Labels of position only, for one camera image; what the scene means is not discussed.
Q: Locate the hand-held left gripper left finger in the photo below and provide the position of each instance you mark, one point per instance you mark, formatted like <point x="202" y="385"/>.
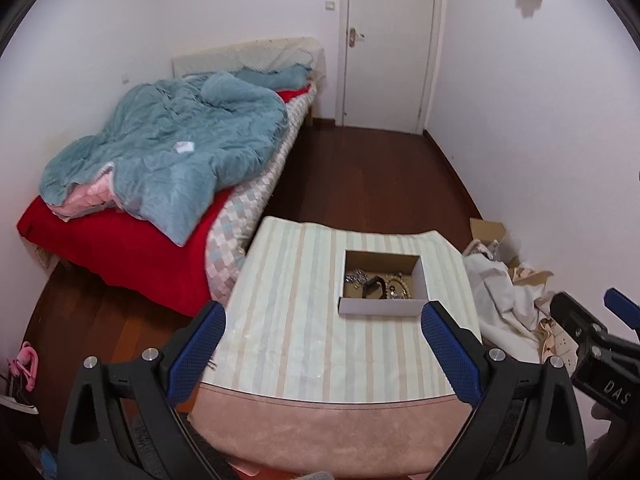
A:
<point x="192" y="355"/>

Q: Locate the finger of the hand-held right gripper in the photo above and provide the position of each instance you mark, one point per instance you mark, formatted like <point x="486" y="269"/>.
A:
<point x="622" y="307"/>
<point x="575" y="317"/>

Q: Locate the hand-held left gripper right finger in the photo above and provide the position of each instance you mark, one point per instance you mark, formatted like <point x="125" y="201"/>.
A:
<point x="452" y="355"/>

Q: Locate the white cardboard box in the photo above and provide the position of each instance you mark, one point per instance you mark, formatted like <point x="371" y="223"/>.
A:
<point x="380" y="307"/>

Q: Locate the black smart band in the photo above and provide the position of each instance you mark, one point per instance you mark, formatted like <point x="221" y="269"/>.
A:
<point x="375" y="287"/>

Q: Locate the white power strip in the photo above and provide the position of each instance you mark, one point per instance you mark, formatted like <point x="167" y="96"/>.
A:
<point x="560" y="347"/>

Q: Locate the beige patterned cloth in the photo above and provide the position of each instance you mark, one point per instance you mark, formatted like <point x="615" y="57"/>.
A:
<point x="532" y="280"/>

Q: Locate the white cloth pile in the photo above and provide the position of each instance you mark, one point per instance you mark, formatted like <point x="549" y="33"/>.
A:
<point x="500" y="295"/>

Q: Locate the brown cardboard box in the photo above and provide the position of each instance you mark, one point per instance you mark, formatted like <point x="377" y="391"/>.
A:
<point x="492" y="232"/>

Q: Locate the checked bed sheet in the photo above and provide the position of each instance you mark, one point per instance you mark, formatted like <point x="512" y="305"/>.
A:
<point x="235" y="240"/>

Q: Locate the pink clothes hanger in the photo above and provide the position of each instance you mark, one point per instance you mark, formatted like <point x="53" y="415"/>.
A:
<point x="25" y="364"/>

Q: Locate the black and white shoe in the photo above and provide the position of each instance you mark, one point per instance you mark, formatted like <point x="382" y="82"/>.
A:
<point x="17" y="395"/>

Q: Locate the pink quilt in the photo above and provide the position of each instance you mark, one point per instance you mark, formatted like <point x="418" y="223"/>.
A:
<point x="82" y="195"/>

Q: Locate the blue duvet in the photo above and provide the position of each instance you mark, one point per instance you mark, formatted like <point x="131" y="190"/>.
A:
<point x="175" y="160"/>

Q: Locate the beige bed headboard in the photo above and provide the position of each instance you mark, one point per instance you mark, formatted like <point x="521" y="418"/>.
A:
<point x="240" y="55"/>

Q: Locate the white door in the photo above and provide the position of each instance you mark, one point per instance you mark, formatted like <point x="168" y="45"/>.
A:
<point x="390" y="45"/>

